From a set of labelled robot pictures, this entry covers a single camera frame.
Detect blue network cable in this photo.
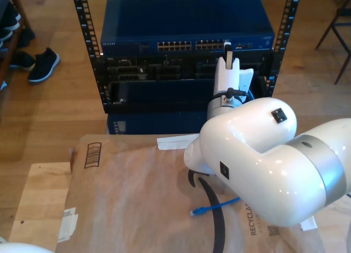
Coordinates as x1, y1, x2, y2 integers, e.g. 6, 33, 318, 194
190, 196, 241, 217

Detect black rack server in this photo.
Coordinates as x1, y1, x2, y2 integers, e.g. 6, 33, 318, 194
103, 53, 275, 81

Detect dark blue box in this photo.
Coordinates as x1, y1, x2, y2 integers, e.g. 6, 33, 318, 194
106, 110, 209, 136

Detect dark metal chair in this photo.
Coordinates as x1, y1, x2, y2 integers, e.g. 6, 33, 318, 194
314, 0, 351, 85

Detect brown packing paper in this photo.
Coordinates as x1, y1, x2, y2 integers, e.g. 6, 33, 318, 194
56, 133, 327, 253

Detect dark sneaker white sole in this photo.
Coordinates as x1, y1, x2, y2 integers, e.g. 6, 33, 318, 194
27, 47, 61, 83
9, 50, 36, 72
0, 2, 22, 31
0, 27, 14, 42

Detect dark shoe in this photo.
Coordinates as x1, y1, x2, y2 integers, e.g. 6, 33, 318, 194
16, 27, 36, 48

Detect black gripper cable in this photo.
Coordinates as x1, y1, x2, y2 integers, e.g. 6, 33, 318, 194
213, 87, 249, 103

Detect blue network switch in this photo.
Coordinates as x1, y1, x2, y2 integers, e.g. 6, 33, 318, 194
100, 0, 276, 56

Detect black rack frame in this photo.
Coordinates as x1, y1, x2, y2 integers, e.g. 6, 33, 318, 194
70, 0, 303, 114

